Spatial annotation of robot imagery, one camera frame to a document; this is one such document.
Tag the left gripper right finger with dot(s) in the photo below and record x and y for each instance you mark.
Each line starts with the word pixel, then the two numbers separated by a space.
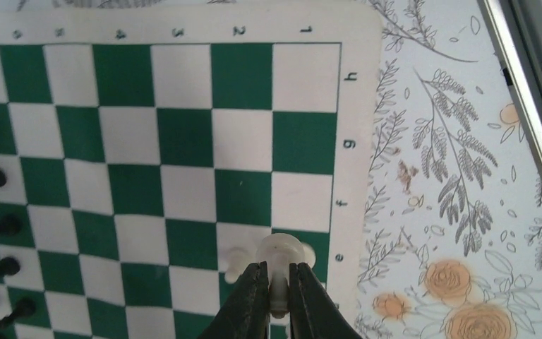
pixel 313 315

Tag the floral table cloth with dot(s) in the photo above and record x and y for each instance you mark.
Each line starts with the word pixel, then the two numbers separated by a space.
pixel 452 225

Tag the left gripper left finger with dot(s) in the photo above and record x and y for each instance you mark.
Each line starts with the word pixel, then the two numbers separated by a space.
pixel 245 314

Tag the aluminium mounting rail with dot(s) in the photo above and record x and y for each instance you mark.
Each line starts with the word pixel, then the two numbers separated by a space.
pixel 533 93

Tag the green white chess board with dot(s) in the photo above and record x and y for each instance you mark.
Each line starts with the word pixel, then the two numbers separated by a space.
pixel 148 152

